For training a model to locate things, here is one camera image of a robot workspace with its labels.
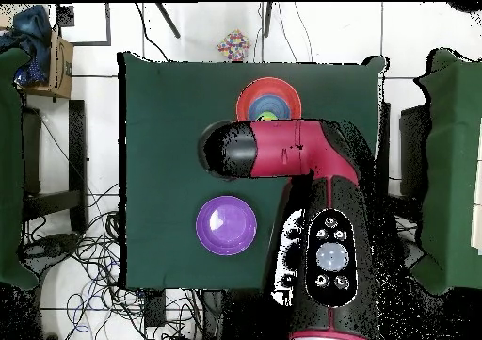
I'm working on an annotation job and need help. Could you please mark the black stool frame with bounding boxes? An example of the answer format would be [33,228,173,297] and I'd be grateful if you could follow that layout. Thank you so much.
[376,102,430,213]
[22,99,88,235]

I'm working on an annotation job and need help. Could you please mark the black rectangular frame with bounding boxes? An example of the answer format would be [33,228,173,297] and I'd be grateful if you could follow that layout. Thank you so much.
[56,2,112,47]

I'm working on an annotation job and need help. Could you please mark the black pedestal foot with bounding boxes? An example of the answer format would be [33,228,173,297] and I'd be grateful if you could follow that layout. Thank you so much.
[22,233,82,269]

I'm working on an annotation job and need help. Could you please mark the dark green tablecloth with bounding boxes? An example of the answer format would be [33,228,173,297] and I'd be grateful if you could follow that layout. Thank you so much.
[118,51,389,292]

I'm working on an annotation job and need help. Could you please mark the purple plastic bowl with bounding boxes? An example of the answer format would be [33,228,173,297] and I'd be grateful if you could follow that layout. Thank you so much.
[195,195,258,257]

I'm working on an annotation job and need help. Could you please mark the blue cloth bundle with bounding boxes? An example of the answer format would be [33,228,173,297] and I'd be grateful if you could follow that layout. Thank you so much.
[0,4,52,87]

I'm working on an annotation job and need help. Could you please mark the tangle of floor cables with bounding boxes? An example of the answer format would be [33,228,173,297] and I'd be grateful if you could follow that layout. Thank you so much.
[22,181,204,340]

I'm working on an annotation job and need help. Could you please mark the green cloth covered table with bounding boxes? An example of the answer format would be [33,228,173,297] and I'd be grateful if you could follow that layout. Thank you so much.
[0,47,39,290]
[410,48,482,296]

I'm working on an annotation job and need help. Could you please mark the small light blue bowl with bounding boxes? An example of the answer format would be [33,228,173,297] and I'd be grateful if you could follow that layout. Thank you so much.
[247,93,294,121]

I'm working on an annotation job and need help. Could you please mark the cardboard box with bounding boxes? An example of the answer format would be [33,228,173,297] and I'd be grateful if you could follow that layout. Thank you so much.
[22,28,74,100]

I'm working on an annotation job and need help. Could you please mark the black tripod leg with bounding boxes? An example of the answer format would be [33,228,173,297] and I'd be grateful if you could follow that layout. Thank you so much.
[263,2,273,38]
[155,2,182,40]

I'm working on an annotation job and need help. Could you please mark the wide orange-red bowl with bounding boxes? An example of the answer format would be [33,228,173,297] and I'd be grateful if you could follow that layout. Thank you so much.
[235,76,303,121]

